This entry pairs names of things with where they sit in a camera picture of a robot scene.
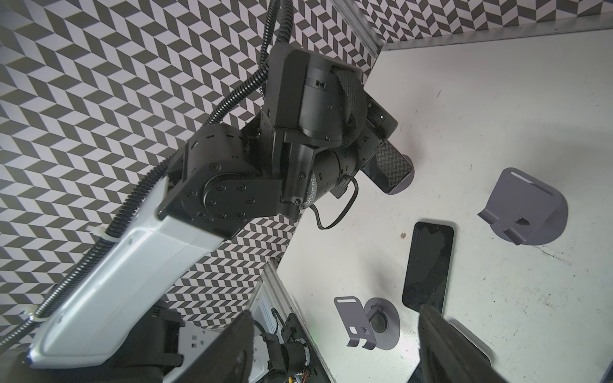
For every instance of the round grey stand back left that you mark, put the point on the round grey stand back left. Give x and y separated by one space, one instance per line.
407 180

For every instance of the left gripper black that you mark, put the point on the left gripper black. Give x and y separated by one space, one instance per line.
378 128

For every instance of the white-edged phone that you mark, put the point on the white-edged phone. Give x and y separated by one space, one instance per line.
484 350

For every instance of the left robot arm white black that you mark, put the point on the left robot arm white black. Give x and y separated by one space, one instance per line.
302 126

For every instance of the round grey stand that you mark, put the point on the round grey stand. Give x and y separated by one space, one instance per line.
524 210
407 180
377 323

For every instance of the round grey stand back centre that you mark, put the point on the round grey stand back centre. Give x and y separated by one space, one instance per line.
524 210

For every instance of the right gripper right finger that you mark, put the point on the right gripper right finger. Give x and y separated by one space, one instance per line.
448 356

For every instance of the round grey stand front left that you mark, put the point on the round grey stand front left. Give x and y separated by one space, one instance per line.
377 323

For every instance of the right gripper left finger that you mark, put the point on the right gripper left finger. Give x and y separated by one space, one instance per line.
229 358

